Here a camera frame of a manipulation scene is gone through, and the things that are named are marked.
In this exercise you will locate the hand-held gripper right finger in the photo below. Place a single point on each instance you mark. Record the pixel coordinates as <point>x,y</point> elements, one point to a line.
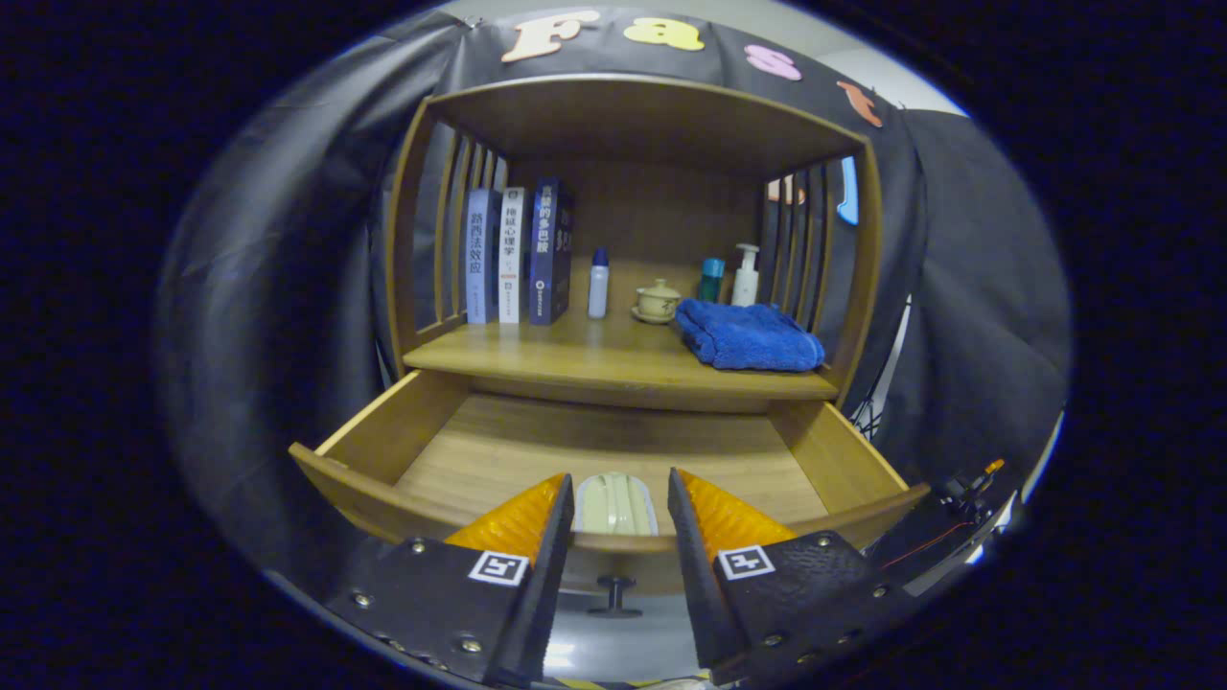
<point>700,585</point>

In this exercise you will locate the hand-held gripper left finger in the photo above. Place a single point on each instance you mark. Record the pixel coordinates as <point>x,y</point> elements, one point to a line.
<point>546,594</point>

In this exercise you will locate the wooden drawer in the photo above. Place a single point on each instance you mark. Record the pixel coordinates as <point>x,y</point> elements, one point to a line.
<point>537,450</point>

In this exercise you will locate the wooden countertop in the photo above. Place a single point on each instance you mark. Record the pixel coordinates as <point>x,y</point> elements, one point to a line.
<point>594,355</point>

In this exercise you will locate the wooden cabinet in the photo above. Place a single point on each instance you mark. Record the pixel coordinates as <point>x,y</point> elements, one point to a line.
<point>652,125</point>

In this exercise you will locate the blue towel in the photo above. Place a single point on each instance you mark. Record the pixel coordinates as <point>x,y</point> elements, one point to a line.
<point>752,335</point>

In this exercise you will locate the black orange tool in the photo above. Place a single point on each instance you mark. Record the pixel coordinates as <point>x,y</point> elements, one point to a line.
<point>963,489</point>

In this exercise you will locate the beige lidded tea cup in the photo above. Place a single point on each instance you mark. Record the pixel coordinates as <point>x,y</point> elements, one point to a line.
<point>658,303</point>

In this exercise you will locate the teal bottle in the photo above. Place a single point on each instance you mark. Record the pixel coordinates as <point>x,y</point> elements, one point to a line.
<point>710,280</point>

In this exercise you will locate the white pump bottle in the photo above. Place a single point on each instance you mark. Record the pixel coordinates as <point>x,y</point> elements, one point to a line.
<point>746,283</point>

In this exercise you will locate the white bottle blue cap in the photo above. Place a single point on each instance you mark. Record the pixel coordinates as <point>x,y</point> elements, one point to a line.
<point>598,287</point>

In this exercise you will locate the light blue book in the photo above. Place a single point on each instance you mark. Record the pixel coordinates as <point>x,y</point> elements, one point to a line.
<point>481,259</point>

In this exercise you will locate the white book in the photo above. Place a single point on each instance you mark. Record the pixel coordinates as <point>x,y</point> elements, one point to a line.
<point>513,254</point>

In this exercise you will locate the dark blue book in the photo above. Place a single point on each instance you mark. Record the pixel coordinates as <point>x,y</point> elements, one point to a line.
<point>546,249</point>

